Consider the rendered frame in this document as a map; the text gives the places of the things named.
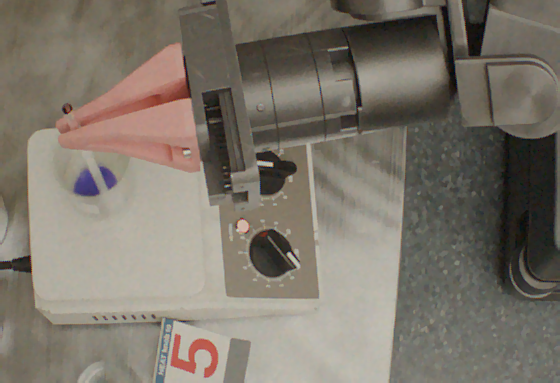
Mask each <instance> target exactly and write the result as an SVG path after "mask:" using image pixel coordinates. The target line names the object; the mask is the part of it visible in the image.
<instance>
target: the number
mask: <svg viewBox="0 0 560 383"><path fill-rule="evenodd" d="M171 339H172V340H171V345H170V350H169V355H168V356H169V359H168V363H167V368H166V377H165V382H164V383H216V380H217V375H218V371H219V365H220V361H221V359H220V355H221V351H222V346H223V341H224V339H222V338H218V337H215V336H211V335H208V334H204V333H201V332H198V331H194V330H190V329H187V328H183V327H180V326H177V325H174V327H173V331H172V336H171Z"/></svg>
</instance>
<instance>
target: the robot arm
mask: <svg viewBox="0 0 560 383"><path fill-rule="evenodd" d="M330 2H331V8H332V9H334V10H336V11H339V12H343V13H350V16H351V17H352V18H354V19H358V20H367V21H384V22H373V23H367V24H361V25H356V26H354V25H351V26H345V27H340V28H333V29H327V30H317V31H311V32H305V33H299V34H293V35H288V36H282V37H276V38H270V39H265V40H259V41H253V42H248V43H242V44H236V45H235V42H234V37H233V33H232V27H231V18H230V13H229V8H228V3H227V0H200V4H199V5H194V6H188V7H182V8H178V15H179V19H180V25H181V35H182V39H183V45H184V50H185V51H184V55H182V50H181V44H180V43H175V44H171V45H169V46H167V47H166V48H164V49H162V50H161V51H160V52H158V53H157V54H156V55H154V56H153V57H152V58H150V59H149V60H147V61H146V63H144V64H143V65H142V66H140V67H139V68H138V69H136V70H135V71H133V72H132V73H131V74H129V75H128V77H126V78H125V79H124V80H122V81H121V82H120V83H118V84H117V85H115V86H114V88H112V89H111V90H110V91H108V92H107V93H105V94H103V95H102V96H101V97H99V98H97V99H95V100H93V101H92V102H90V103H88V104H86V105H84V106H83V107H81V108H79V109H77V110H76V111H75V115H76V117H77V118H78V120H79V122H80V127H81V128H78V129H77V130H75V131H71V130H70V128H69V126H68V124H67V121H66V119H65V117H63V118H62V119H60V120H58V121H57V122H56V128H57V129H58V131H59V133H60V134H61V135H59V136H58V141H59V144H60V145H61V147H62V148H64V149H73V150H83V151H92V152H101V151H102V152H112V153H119V154H123V155H127V156H130V157H133V158H137V159H141V160H144V161H147V162H151V163H155V164H159V165H161V166H165V167H169V168H172V169H176V170H180V171H184V172H186V173H197V172H201V169H200V163H201V162H202V165H203V171H204V177H205V182H206V188H207V194H208V199H209V205H210V207H213V206H218V205H224V204H230V203H233V207H234V211H235V212H239V211H245V210H250V209H256V208H260V177H259V171H258V166H257V159H256V154H255V153H257V152H262V151H268V150H274V149H279V148H285V147H291V146H296V145H302V144H307V143H313V142H319V141H324V140H330V139H336V138H340V137H351V136H355V135H356V131H357V132H358V134H359V135H364V134H369V133H375V132H380V131H386V130H391V129H396V128H402V127H408V126H412V125H418V124H420V125H424V124H428V123H434V122H439V121H444V120H448V119H449V117H450V115H451V114H450V111H451V110H452V109H456V108H455V98H457V97H459V106H460V114H461V118H462V125H463V127H468V126H472V127H480V126H493V125H494V126H498V127H499V128H501V129H502V130H503V131H505V132H507V133H509V134H511V135H514V136H517V137H521V138H539V137H542V138H543V137H546V136H548V135H550V134H552V133H554V132H555V131H557V130H559V129H560V0H486V2H485V4H486V5H485V9H484V12H483V13H484V17H483V19H479V20H471V19H470V18H469V10H468V8H467V0H330ZM447 6H449V12H450V21H451V23H452V31H453V41H454V47H455V61H454V52H453V43H452V41H451V32H450V23H449V17H448V13H447ZM421 16H422V17H421ZM410 17H411V18H410ZM416 17H417V18H416ZM405 18H406V19H405ZM393 19H394V20H393ZM399 19H400V20H399ZM387 20H390V21H387ZM205 104H206V106H205V107H204V105H205Z"/></svg>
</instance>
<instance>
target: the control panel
mask: <svg viewBox="0 0 560 383"><path fill-rule="evenodd" d="M272 151H273V152H275V153H276V154H277V155H278V156H279V157H280V158H281V160H289V161H293V162H295V164H296V167H297V171H296V173H295V174H294V175H292V176H290V177H288V178H286V181H285V184H284V186H283V188H282V189H281V190H280V191H279V192H278V193H276V194H274V195H271V196H263V195H260V208H256V209H250V210H245V211H239V212H235V211H234V207H233V203H230V204H224V205H219V219H220V233H221V246H222V261H223V268H224V275H225V289H226V294H227V297H240V298H272V299H317V298H320V295H319V283H318V272H317V262H316V251H315V239H314V228H313V217H312V206H311V195H310V183H309V172H308V160H307V149H306V144H302V145H296V146H291V147H285V148H279V149H274V150H272ZM241 220H244V221H246V222H247V223H248V230H247V231H246V232H241V231H240V230H239V229H238V222H239V221H241ZM269 229H274V230H276V231H277V232H279V233H280V234H282V235H283V236H284V237H285V238H286V239H287V240H288V242H289V244H290V246H291V248H292V252H293V253H294V254H295V255H296V257H297V258H298V259H299V261H300V268H298V269H296V270H293V271H290V272H286V273H284V274H283V275H281V276H278V277H267V276H265V275H263V274H261V273H260V272H259V271H257V269H256V268H255V267H254V265H253V264H252V262H251V260H250V255H249V248H250V244H251V241H252V240H253V238H254V237H255V236H256V235H257V234H258V233H260V232H262V231H266V230H269Z"/></svg>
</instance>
